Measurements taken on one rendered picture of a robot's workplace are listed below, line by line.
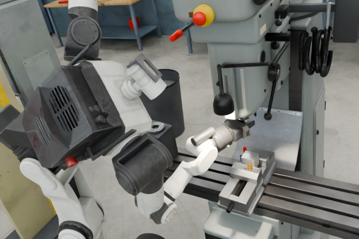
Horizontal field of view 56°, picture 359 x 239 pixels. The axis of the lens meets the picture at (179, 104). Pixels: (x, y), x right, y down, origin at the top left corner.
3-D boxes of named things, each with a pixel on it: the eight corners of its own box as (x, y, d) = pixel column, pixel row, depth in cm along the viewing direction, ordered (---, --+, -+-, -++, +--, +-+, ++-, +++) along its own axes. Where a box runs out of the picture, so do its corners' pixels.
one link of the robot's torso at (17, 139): (-25, 134, 111) (1, 107, 103) (-1, 113, 122) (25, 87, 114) (40, 187, 119) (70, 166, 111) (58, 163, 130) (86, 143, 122)
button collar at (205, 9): (212, 27, 95) (210, 5, 92) (194, 27, 98) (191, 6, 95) (216, 24, 97) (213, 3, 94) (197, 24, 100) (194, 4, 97)
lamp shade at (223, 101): (212, 115, 114) (210, 100, 111) (215, 105, 120) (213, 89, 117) (233, 115, 112) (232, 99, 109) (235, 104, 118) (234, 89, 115)
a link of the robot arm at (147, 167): (141, 205, 99) (138, 180, 89) (122, 186, 103) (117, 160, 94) (169, 180, 105) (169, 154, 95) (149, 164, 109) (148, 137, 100)
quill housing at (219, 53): (261, 124, 123) (256, 41, 107) (210, 116, 133) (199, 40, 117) (275, 98, 137) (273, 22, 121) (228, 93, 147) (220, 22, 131)
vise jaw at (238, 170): (257, 184, 140) (256, 177, 138) (229, 176, 146) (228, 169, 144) (262, 175, 144) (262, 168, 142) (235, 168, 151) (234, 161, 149)
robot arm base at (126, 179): (133, 204, 97) (136, 189, 88) (105, 173, 101) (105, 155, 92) (170, 172, 105) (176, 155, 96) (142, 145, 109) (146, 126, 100)
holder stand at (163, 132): (165, 168, 169) (157, 136, 159) (133, 157, 182) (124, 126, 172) (179, 154, 177) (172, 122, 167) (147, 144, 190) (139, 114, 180)
